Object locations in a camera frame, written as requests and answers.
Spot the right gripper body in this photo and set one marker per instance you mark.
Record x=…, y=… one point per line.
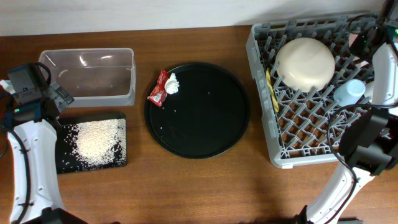
x=359, y=47

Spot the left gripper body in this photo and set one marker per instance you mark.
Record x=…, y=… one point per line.
x=63, y=98

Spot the pink bowl with rice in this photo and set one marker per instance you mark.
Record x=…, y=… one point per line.
x=359, y=47

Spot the beige plate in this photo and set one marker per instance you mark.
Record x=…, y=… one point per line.
x=305, y=64

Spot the red snack wrapper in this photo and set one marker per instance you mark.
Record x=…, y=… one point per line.
x=158, y=95

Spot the yellow plastic knife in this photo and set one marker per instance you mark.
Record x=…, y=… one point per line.
x=273, y=98

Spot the white tissue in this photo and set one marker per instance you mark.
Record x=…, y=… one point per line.
x=172, y=84

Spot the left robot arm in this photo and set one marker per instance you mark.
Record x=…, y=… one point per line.
x=31, y=132

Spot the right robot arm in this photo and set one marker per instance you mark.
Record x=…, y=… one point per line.
x=369, y=145

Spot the grey dishwasher rack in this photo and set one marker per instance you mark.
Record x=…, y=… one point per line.
x=309, y=126

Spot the cream white cup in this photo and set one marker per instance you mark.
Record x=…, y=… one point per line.
x=369, y=90

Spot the clear plastic bin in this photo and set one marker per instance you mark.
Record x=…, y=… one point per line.
x=94, y=77

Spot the light blue cup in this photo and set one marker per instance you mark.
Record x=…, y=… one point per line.
x=349, y=93

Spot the black rectangular tray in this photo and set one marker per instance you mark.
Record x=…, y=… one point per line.
x=66, y=163

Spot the round black tray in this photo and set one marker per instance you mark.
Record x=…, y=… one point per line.
x=207, y=116

